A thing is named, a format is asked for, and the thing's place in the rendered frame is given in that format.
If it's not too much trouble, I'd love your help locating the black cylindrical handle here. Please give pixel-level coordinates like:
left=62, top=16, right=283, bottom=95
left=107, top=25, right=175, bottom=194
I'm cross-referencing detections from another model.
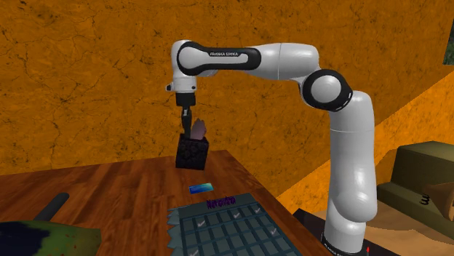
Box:
left=33, top=192, right=71, bottom=222

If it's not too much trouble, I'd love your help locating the black patterned tissue box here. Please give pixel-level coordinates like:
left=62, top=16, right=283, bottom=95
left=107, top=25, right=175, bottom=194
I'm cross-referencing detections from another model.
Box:
left=175, top=119, right=210, bottom=172

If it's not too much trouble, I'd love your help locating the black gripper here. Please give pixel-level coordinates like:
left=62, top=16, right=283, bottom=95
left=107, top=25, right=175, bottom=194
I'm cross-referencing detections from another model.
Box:
left=175, top=92, right=197, bottom=138

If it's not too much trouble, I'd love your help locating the brown wooden table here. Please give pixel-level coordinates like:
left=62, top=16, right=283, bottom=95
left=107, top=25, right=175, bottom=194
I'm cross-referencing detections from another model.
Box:
left=0, top=149, right=329, bottom=256

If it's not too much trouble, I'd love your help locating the green and dark blue object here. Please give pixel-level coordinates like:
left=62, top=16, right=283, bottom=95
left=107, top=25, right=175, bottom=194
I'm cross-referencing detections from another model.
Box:
left=0, top=219, right=103, bottom=256

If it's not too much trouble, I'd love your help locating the blue card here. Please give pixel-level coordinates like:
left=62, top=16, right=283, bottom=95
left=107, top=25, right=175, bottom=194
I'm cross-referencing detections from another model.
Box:
left=188, top=182, right=215, bottom=195

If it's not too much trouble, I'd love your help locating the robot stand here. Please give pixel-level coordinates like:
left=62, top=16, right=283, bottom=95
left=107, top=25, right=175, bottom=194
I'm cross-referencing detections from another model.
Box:
left=292, top=207, right=402, bottom=256

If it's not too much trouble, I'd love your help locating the teal grid calendar pad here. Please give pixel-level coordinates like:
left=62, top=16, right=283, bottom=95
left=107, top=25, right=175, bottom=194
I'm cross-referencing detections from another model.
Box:
left=166, top=192, right=303, bottom=256

